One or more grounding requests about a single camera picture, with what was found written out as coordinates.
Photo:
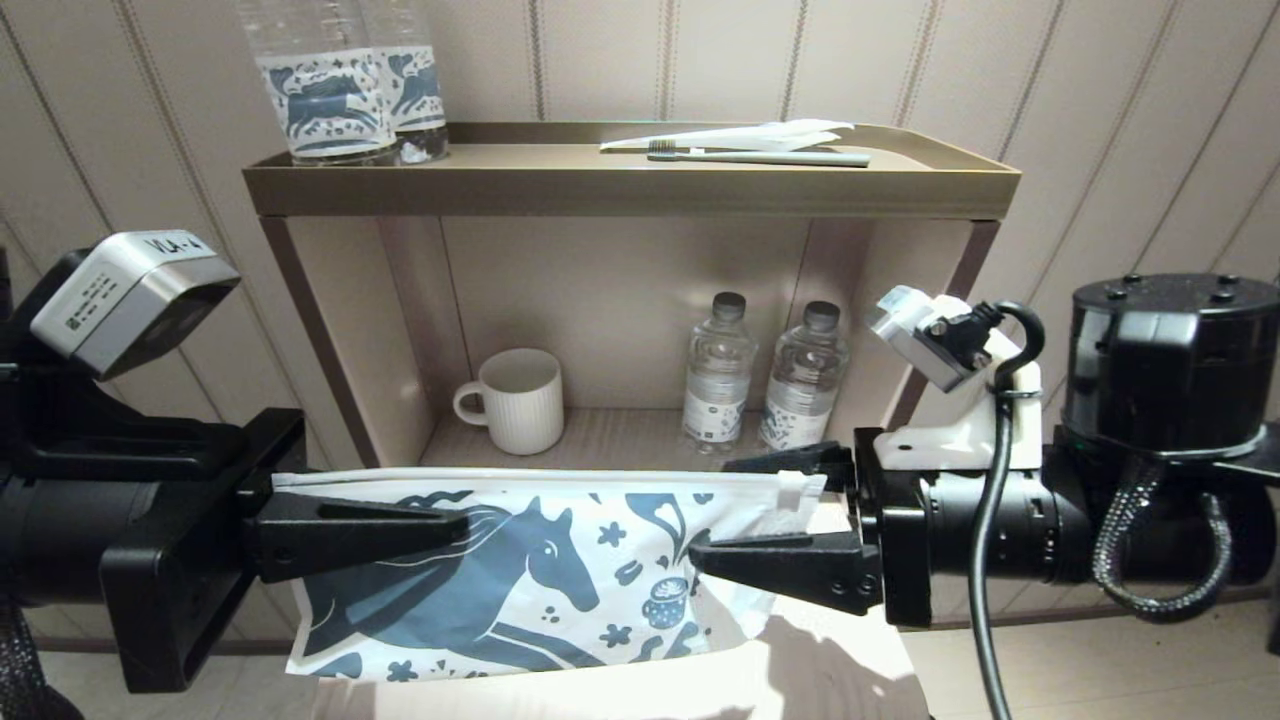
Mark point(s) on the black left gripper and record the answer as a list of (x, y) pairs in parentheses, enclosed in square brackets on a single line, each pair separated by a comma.
[(180, 580)]

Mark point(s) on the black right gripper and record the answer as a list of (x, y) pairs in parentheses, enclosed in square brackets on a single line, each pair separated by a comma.
[(905, 560)]

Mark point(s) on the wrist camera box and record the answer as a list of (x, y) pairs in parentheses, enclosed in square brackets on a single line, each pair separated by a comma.
[(120, 300), (925, 340)]

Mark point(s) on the white paper wrapper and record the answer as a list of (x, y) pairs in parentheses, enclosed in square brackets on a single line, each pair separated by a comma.
[(760, 137)]

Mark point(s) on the white blue horse-print bag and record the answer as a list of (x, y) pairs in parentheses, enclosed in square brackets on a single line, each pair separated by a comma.
[(560, 590)]

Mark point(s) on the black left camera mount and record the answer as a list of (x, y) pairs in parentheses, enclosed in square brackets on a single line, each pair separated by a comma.
[(100, 430)]

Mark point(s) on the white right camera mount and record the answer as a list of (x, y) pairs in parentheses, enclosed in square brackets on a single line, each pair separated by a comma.
[(970, 435)]

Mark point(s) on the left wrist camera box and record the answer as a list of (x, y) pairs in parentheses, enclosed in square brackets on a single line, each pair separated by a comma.
[(120, 300)]

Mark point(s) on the small clear water bottle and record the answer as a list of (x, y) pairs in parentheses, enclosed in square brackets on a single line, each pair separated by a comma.
[(718, 385), (803, 390)]

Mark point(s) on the large blue-label water bottle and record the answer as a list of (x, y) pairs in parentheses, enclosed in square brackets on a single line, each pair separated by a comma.
[(325, 105), (420, 85)]

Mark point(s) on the grey toothbrush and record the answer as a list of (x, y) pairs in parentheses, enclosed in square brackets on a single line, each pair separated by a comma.
[(790, 158)]

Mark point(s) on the beige open shelf cabinet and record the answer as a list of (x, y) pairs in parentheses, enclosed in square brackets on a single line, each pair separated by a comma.
[(600, 290)]

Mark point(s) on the white ribbed ceramic mug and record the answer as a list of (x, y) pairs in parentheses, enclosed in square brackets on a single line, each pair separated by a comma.
[(522, 410)]

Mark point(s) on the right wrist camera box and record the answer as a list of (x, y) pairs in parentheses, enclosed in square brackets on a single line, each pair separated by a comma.
[(925, 340)]

